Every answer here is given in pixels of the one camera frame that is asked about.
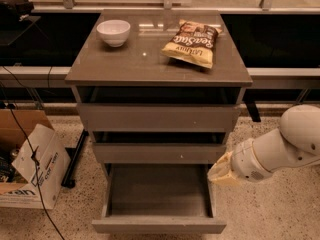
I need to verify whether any grey bottom drawer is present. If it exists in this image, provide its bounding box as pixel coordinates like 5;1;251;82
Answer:
92;164;226;234

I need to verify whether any grey drawer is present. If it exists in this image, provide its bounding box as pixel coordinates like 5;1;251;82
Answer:
93;132;226;164
92;164;226;234
77;103;239;132

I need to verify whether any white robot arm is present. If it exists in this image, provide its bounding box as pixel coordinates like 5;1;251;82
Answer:
207;105;320;186

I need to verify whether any grey drawer cabinet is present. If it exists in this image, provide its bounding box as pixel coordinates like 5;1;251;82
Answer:
64;9;254;178

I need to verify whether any grey middle drawer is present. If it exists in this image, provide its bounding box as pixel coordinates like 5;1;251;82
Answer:
93;132;226;164

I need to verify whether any grey top drawer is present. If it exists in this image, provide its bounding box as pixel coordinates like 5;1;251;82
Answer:
77;103;239;132

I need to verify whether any black table leg right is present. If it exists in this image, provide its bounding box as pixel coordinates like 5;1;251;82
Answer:
243;90;261;122

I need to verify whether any black table leg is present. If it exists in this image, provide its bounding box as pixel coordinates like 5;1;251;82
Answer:
61;130;88;188
243;90;261;122

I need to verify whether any yellow sea salt chip bag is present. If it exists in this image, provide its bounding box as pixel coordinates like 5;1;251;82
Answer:
161;20;222;69

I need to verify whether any black table leg left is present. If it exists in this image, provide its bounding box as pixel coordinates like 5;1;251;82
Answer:
61;130;88;188

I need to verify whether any white ceramic bowl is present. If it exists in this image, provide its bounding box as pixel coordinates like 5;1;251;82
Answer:
97;20;131;47

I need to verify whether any open cardboard box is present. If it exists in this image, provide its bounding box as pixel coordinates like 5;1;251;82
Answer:
0;109;70;210

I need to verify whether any black bag on shelf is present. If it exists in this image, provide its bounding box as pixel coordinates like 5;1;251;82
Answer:
0;0;34;24

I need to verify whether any black cable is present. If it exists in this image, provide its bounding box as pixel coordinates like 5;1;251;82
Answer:
0;65;66;240

